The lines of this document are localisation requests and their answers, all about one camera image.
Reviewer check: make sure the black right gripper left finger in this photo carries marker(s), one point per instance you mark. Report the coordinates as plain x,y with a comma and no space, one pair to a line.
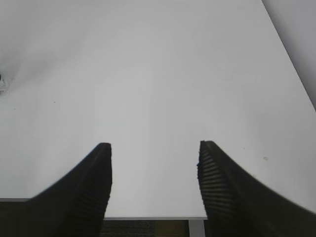
72,207

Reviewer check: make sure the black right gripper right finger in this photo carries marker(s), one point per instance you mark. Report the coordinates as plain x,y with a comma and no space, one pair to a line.
238,205

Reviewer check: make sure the clear plastic water bottle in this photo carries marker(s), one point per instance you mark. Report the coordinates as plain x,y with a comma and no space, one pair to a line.
4,85

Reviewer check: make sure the white table leg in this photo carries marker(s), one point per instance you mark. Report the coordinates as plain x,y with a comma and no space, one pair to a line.
196,228

